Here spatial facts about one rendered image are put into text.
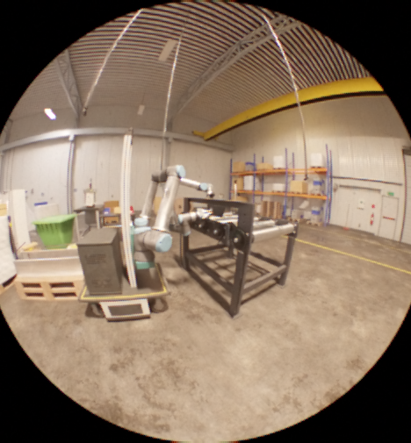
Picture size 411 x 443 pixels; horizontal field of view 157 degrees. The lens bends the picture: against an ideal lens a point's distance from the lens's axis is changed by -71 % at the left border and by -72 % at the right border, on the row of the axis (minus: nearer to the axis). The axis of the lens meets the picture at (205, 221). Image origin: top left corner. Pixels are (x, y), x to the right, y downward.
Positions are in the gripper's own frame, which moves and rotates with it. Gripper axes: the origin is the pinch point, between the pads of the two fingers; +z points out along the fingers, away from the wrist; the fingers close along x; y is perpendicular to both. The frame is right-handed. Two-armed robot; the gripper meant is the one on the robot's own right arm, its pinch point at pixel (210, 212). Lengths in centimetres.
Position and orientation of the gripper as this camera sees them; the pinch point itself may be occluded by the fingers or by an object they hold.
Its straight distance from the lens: 154.0
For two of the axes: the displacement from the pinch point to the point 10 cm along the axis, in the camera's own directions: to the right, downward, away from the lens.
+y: 1.3, -5.8, -8.0
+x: -3.6, -7.8, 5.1
